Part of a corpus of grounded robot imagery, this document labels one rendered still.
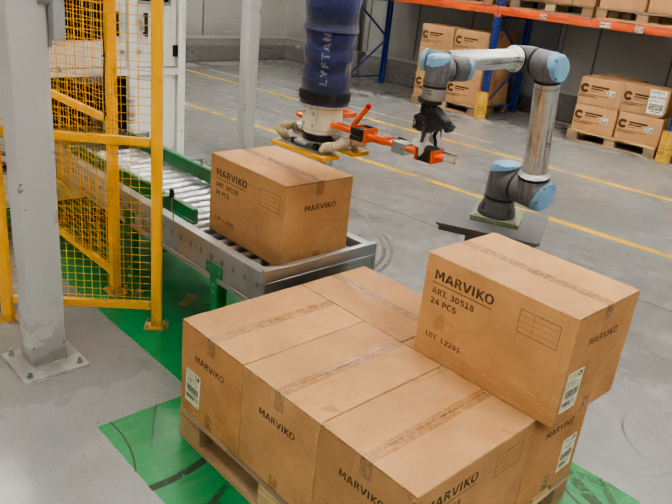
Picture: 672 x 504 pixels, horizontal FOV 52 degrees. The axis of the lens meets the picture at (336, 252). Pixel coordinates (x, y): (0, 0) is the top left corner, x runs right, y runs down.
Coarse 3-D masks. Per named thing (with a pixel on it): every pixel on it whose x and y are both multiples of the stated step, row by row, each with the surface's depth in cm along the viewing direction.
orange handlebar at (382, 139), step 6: (300, 114) 307; (348, 114) 318; (354, 114) 321; (330, 126) 296; (336, 126) 293; (342, 126) 291; (348, 126) 294; (348, 132) 289; (366, 138) 283; (372, 138) 280; (378, 138) 278; (384, 138) 276; (390, 138) 279; (384, 144) 278; (390, 144) 274; (408, 150) 268; (414, 150) 266; (438, 156) 260
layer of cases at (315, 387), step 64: (192, 320) 262; (256, 320) 267; (320, 320) 272; (384, 320) 278; (192, 384) 267; (256, 384) 233; (320, 384) 231; (384, 384) 234; (448, 384) 239; (256, 448) 241; (320, 448) 213; (384, 448) 203; (448, 448) 206; (512, 448) 218
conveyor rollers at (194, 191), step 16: (128, 160) 455; (144, 160) 454; (144, 176) 427; (176, 176) 432; (192, 176) 431; (176, 192) 404; (192, 192) 402; (208, 192) 409; (208, 208) 380; (192, 224) 355; (208, 224) 360; (224, 240) 338; (256, 256) 329
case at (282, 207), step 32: (224, 160) 329; (256, 160) 331; (288, 160) 337; (224, 192) 334; (256, 192) 315; (288, 192) 298; (320, 192) 312; (224, 224) 340; (256, 224) 320; (288, 224) 305; (320, 224) 319; (288, 256) 312
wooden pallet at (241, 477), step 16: (192, 416) 272; (192, 432) 274; (208, 432) 264; (208, 448) 274; (224, 448) 258; (224, 464) 266; (240, 464) 251; (240, 480) 259; (256, 480) 245; (560, 480) 261; (256, 496) 252; (272, 496) 239; (544, 496) 255; (560, 496) 268
